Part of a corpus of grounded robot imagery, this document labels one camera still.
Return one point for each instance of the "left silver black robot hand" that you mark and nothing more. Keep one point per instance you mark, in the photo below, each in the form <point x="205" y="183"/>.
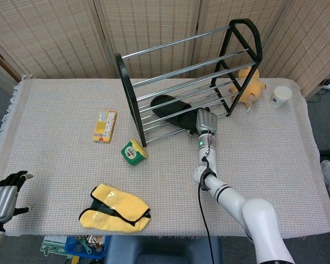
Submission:
<point x="1" y="202"/>

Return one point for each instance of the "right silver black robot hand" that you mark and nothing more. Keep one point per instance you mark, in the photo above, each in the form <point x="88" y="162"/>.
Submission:
<point x="207" y="122"/>

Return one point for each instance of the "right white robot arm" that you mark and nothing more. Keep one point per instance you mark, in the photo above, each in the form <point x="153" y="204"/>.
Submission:
<point x="258" y="217"/>

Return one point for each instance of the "black chrome shoe rack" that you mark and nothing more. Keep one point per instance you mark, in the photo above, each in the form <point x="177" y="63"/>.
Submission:
<point x="126" y="82"/>

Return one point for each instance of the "yellow slipper black trim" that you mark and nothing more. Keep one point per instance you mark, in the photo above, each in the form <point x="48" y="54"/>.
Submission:
<point x="104" y="221"/>
<point x="123" y="203"/>

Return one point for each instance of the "yellow plush toy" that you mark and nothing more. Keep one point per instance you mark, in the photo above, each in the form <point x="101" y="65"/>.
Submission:
<point x="251" y="88"/>

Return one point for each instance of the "beige woven tablecloth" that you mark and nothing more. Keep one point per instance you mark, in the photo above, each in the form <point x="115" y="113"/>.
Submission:
<point x="57" y="165"/>

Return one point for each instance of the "green white paper box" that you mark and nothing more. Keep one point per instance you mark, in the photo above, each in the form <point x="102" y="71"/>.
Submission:
<point x="52" y="247"/>

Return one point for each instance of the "white paper cup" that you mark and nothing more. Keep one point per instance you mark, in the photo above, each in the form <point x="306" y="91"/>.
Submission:
<point x="281" y="96"/>

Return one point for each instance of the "green yellow tin canister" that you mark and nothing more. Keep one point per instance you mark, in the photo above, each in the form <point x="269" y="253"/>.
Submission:
<point x="132" y="153"/>

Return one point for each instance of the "blue plastic basket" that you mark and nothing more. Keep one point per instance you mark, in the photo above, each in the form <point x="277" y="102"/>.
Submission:
<point x="77" y="248"/>

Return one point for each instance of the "yellow snack box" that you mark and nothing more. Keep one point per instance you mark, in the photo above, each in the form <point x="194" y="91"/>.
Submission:
<point x="105" y="126"/>

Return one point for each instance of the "blue padded chair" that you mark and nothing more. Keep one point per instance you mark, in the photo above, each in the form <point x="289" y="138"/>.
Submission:
<point x="165" y="250"/>

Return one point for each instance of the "beige folding screen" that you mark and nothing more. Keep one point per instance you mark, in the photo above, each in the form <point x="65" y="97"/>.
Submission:
<point x="57" y="33"/>

